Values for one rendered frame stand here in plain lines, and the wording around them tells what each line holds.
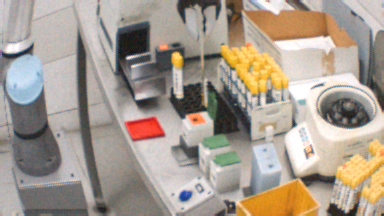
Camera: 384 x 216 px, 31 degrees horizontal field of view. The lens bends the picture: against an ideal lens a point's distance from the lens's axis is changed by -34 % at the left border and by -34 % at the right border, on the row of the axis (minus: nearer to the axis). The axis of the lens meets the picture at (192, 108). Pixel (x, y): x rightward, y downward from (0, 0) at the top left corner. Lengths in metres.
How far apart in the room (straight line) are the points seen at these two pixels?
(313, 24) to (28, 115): 0.95
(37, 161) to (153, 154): 0.36
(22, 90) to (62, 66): 2.03
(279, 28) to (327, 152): 0.58
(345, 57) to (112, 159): 1.69
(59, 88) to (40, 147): 2.00
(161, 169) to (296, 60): 0.38
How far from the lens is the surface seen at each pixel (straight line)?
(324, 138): 1.69
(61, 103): 3.67
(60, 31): 3.51
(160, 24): 2.15
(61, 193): 1.66
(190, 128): 1.81
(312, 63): 1.99
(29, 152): 1.64
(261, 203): 1.57
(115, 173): 3.43
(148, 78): 2.01
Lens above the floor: 1.85
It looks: 29 degrees down
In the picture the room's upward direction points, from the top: 2 degrees counter-clockwise
